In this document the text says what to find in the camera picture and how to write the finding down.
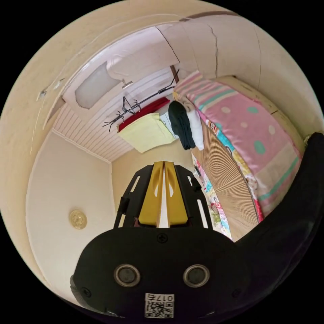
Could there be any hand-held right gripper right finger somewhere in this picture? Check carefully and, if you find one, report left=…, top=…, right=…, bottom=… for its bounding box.
left=164, top=161, right=189, bottom=227

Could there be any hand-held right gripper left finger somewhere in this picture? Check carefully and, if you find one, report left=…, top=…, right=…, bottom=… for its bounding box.
left=138, top=161, right=165, bottom=226

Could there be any bed with woven mat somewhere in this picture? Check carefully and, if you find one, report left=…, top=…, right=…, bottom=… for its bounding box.
left=173, top=71, right=304, bottom=242

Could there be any yellow towel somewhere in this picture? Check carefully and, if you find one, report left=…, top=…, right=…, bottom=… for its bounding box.
left=117, top=113, right=176, bottom=154

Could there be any pile of clothes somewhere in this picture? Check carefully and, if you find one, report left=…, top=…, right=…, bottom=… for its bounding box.
left=168, top=97, right=205, bottom=151

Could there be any red cloth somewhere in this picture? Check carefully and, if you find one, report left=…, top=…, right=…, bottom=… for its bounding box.
left=117, top=97, right=170, bottom=132

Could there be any black coat rack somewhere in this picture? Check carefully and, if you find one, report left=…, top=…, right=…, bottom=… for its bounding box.
left=102, top=70, right=180, bottom=132

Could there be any white framed window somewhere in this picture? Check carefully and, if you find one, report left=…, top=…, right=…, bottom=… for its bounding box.
left=62, top=26, right=181, bottom=110

